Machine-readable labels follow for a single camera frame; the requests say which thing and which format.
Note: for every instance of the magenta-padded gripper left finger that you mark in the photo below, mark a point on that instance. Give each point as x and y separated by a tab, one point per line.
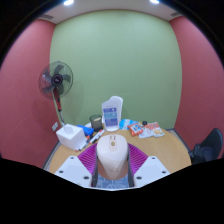
71	170

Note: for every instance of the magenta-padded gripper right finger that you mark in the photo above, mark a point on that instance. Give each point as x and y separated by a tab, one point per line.
151	170

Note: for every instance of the white computer mouse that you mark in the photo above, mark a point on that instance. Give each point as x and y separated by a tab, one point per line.
112	156

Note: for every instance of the red capped whiteboard marker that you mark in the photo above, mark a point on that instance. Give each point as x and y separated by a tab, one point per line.
83	144

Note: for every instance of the white tissue box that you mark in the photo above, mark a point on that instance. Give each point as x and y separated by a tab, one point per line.
70	136

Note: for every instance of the white orange snack packet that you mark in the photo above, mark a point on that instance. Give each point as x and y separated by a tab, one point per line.
152	130

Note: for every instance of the black capped whiteboard marker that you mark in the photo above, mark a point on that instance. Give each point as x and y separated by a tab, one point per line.
97	136

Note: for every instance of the blue whiteboard eraser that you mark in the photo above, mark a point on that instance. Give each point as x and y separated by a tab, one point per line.
86	130

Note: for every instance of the red snack packet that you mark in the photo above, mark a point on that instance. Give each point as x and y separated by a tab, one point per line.
135	129

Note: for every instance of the small black cap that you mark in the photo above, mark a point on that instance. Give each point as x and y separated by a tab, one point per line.
144	122

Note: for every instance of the dark mesh pen cup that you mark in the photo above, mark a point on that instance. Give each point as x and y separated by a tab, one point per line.
96	123

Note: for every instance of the light blue packet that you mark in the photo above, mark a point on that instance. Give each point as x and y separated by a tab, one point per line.
124	124

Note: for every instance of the black office chair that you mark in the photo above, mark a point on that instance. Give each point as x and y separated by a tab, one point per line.
213	140

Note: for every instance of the black standing fan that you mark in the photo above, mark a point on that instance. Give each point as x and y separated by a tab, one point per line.
56	80

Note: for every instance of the round ceiling light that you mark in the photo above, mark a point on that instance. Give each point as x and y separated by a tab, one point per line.
154	1
68	2

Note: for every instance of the white wall outlet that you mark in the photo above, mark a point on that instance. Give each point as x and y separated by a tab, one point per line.
55	126

